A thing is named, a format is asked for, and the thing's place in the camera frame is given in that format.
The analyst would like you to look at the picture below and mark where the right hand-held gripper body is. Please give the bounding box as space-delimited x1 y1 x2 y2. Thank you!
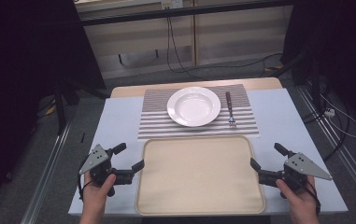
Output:
257 151 334 200

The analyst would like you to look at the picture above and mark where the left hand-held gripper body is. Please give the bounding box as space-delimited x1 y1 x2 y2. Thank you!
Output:
78 144 134 198

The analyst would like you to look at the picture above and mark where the person's right hand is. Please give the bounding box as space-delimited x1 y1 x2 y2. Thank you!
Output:
275 175 320 218

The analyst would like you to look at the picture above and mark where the person's left hand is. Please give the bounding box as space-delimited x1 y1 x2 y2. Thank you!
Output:
80 173 117 216

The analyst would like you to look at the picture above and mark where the pale blue table cover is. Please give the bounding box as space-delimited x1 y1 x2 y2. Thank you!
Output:
67 88 349 217

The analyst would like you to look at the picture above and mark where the striped placemat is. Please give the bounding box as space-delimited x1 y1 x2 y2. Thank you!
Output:
137 83 261 142

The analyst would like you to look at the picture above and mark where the beige tray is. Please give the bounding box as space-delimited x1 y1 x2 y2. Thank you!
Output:
135 134 266 217

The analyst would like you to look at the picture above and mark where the black metal stand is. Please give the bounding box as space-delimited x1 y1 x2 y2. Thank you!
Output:
52 76 112 136
270 46 326 120

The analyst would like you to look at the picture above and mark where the white deep plate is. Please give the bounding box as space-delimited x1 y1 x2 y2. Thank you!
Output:
166 86 222 128

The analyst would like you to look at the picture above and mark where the black curtain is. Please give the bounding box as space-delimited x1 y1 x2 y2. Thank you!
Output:
280 0 356 132
0 0 107 216

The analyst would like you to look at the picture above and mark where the light wooden cabinet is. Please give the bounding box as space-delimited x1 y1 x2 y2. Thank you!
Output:
73 0 294 80

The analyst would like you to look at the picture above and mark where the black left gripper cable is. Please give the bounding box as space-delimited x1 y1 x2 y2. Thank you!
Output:
77 161 93 201

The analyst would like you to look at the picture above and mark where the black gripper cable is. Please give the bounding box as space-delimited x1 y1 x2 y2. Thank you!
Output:
77 161 93 201
305 180 322 216

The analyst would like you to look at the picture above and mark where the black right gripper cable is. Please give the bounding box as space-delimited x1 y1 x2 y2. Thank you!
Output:
305 180 322 216

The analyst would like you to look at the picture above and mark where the aluminium floor rail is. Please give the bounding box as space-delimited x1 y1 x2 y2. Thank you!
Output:
21 119 73 224
295 84 356 213

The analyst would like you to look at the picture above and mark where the black floor cable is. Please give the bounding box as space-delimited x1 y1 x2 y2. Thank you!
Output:
301 101 351 162

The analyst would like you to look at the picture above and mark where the white floor cable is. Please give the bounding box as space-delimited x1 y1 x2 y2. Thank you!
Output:
319 92 356 139

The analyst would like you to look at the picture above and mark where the fork with brown handle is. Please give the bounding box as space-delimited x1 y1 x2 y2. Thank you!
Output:
225 91 237 129

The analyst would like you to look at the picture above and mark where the black hanging cable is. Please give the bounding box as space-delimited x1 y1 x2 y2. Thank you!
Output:
165 16 285 79

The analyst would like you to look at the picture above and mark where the white wall socket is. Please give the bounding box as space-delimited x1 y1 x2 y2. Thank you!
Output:
161 0 185 10

